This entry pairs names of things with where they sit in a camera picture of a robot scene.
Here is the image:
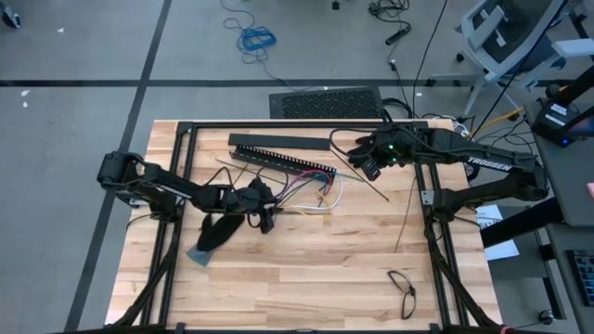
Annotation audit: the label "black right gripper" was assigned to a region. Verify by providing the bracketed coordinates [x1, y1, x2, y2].
[353, 128, 419, 182]

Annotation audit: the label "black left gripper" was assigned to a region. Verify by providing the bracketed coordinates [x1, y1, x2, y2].
[229, 178, 279, 235]

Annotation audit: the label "purple cable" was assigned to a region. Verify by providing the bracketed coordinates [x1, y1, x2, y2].
[277, 172, 333, 206]

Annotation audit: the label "black zip tie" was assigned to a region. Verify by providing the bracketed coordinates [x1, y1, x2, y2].
[215, 158, 289, 181]
[231, 162, 251, 187]
[329, 148, 391, 203]

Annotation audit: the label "black slotted cable duct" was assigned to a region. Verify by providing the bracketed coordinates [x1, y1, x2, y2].
[229, 145, 337, 183]

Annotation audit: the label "white cable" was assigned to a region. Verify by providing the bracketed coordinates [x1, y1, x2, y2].
[282, 174, 345, 212]

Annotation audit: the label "bundle of coloured cables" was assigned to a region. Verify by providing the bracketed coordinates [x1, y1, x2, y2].
[296, 169, 336, 199]

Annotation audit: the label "brown zip tie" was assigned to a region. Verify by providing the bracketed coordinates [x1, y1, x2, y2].
[394, 175, 418, 254]

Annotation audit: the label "black power strip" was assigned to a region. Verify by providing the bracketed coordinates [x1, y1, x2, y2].
[384, 25, 412, 46]

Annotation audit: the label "black eyeglasses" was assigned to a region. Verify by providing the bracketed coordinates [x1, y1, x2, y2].
[387, 270, 418, 321]

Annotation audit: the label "white paper sheet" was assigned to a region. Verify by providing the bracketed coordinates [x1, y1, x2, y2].
[475, 203, 520, 262]

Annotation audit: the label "black device with blue light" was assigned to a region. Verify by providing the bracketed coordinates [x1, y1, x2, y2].
[531, 99, 594, 148]

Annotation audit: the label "grey office chair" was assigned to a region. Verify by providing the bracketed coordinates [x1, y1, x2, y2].
[429, 0, 594, 120]

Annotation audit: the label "grey side desk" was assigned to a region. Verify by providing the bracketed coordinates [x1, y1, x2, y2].
[480, 99, 594, 334]

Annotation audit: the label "black stand pole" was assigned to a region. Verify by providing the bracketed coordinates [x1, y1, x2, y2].
[545, 64, 594, 108]

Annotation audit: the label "black keyboard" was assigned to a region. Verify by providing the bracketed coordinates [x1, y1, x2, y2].
[565, 249, 594, 307]

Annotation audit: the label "black caster wheel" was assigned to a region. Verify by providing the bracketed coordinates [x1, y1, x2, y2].
[0, 6, 22, 29]

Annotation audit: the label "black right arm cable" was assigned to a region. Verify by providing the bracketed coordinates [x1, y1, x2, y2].
[328, 109, 389, 159]

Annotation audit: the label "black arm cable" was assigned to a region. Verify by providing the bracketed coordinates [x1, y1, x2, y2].
[328, 109, 389, 159]
[203, 165, 264, 229]

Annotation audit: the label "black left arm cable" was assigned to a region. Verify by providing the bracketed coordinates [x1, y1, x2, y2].
[203, 165, 264, 229]

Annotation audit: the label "black flat duct cover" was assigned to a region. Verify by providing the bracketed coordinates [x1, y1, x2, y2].
[227, 133, 331, 151]

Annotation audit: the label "black hanging cable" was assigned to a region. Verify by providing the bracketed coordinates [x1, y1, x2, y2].
[469, 0, 572, 139]
[411, 0, 450, 117]

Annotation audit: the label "yellow hanging cable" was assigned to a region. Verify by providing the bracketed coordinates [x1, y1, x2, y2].
[471, 107, 525, 138]

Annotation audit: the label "black tangled floor cable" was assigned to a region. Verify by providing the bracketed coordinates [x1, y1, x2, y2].
[368, 0, 412, 24]

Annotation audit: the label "blue coiled floor cable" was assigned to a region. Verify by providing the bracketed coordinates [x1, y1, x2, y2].
[220, 0, 298, 92]

